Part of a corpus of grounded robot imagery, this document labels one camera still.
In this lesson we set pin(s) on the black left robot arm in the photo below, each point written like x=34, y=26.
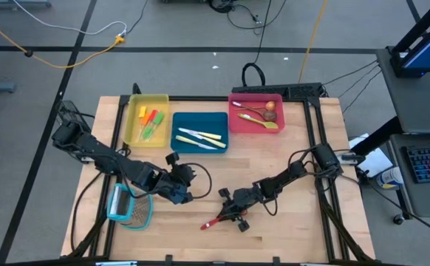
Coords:
x=126, y=170

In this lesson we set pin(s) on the lime green silicone spoon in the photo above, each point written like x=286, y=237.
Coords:
x=255, y=119

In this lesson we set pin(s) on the teal-framed box grater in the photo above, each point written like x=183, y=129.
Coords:
x=141, y=214

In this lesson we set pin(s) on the grey keyboard desk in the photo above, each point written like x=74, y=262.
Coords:
x=429, y=199

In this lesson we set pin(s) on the black table clamp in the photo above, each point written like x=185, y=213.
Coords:
x=276, y=260
x=168, y=259

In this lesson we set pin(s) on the backlit rainbow keyboard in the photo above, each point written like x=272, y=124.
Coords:
x=429, y=162

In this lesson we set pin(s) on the black desk leg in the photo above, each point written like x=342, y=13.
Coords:
x=377, y=136

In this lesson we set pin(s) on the black monitor stand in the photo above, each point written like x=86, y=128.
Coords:
x=398, y=61

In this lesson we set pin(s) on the red silicone spatula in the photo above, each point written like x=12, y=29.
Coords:
x=153, y=115

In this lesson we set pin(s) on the pink plastic bin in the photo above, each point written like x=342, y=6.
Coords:
x=237, y=125

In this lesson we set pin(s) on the dark wooden spoon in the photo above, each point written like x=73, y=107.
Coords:
x=270, y=115

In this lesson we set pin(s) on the green silicone spatula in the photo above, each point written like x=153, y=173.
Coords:
x=159, y=118
x=148, y=132

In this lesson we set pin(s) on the black caster wheel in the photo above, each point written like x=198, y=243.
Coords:
x=398, y=219

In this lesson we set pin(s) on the black frame bracket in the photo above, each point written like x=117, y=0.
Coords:
x=136, y=89

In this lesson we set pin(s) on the blue plastic bin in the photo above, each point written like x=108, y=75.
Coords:
x=200, y=120

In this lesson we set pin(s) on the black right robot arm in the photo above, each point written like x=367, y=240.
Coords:
x=285, y=177

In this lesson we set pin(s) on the white paper sheet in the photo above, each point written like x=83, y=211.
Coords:
x=377, y=164

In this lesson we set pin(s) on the yellow silicone spatula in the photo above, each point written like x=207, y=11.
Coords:
x=142, y=111

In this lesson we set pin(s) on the black table frame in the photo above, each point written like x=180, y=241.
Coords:
x=200, y=98

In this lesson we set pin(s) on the light wooden spoon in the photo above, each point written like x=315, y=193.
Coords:
x=270, y=106

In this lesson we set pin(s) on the grey side desk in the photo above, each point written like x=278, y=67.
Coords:
x=422, y=103

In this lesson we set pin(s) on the yellow plastic bin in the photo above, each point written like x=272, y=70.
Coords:
x=159, y=103

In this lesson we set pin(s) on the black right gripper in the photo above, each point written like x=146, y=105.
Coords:
x=246, y=197

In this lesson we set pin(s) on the red silicone spoon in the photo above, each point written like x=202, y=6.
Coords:
x=209, y=224

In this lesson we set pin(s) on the white and blue canister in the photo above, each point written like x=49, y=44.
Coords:
x=390, y=177

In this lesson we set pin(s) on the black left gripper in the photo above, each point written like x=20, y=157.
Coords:
x=174, y=188

